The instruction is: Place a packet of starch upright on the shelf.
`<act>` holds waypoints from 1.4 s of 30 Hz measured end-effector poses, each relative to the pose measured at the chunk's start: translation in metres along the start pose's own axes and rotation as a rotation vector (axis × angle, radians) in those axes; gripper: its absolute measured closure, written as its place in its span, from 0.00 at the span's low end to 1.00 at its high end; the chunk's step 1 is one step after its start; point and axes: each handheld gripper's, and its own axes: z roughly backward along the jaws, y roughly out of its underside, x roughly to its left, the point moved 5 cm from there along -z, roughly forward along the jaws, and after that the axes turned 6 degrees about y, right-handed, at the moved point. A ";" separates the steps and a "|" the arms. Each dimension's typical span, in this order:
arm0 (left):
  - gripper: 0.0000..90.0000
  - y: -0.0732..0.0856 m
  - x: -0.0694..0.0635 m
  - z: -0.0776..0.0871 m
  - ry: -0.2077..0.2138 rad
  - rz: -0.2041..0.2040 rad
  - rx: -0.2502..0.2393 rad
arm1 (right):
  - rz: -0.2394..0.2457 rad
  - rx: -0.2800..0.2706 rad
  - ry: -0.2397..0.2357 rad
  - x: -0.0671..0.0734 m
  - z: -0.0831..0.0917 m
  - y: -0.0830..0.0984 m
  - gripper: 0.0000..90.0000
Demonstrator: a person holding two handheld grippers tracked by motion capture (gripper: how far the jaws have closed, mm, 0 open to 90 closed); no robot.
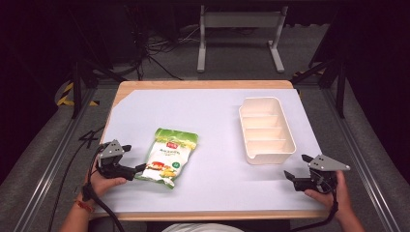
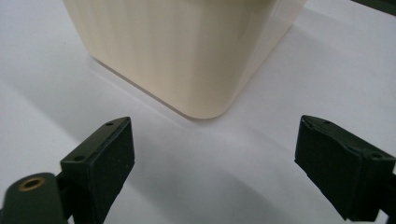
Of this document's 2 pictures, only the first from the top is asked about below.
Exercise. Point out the green and white snack packet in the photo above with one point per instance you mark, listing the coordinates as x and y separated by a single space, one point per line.
169 158

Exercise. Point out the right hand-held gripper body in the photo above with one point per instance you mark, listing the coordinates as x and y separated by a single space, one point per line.
322 180

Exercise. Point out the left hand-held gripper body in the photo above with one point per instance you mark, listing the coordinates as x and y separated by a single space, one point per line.
110 160

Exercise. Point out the person's left hand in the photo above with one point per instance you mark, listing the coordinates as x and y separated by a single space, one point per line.
100 186

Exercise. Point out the yellow and black hazard tape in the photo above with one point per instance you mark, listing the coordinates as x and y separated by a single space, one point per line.
66 95

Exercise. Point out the black metal stand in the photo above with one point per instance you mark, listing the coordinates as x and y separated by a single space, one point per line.
77 87
338 83

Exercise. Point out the aluminium floor rail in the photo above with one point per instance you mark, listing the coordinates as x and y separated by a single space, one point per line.
51 167
357 154

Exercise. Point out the white table mat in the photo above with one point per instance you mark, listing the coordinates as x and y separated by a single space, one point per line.
219 151

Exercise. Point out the white metal desk frame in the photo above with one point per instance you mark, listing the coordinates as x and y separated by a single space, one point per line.
240 21

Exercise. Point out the person's right hand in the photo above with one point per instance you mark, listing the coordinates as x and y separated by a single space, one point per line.
338 199

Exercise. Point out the white divided plastic box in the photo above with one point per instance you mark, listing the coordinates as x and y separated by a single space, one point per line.
266 130

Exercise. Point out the person's light clothing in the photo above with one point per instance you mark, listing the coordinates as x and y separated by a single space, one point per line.
202 228

